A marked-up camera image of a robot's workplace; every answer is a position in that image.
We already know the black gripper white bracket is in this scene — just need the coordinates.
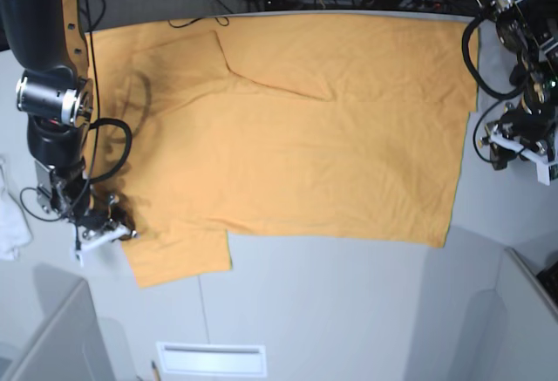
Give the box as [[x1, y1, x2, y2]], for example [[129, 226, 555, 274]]
[[479, 101, 557, 171]]

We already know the black gripper with bracket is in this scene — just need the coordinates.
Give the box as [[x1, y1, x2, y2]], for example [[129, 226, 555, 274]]
[[35, 160, 139, 253]]

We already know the orange T-shirt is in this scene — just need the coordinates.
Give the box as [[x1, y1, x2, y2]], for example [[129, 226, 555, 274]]
[[94, 14, 477, 288]]

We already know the black orange robot arm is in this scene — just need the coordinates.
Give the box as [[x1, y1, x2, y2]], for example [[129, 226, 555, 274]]
[[1, 0, 138, 258]]

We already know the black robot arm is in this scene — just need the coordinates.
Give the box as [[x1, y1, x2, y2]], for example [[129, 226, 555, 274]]
[[461, 0, 557, 185]]

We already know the white crumpled cloth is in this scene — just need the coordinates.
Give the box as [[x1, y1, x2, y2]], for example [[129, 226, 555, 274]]
[[0, 159, 32, 262]]

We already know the grey bin left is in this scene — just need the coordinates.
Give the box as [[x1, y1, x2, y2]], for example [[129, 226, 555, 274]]
[[1, 264, 116, 380]]

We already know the grey bin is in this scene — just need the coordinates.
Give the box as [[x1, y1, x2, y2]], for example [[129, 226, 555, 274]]
[[1, 264, 116, 380], [448, 248, 557, 380]]

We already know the grey bin right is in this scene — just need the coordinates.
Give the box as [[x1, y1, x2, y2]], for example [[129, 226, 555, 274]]
[[448, 248, 557, 380]]

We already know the pencil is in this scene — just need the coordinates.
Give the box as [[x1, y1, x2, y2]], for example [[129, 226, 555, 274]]
[[151, 361, 161, 381]]

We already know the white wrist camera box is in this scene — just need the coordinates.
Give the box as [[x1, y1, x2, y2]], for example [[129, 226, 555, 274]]
[[536, 160, 557, 186], [71, 248, 85, 268]]

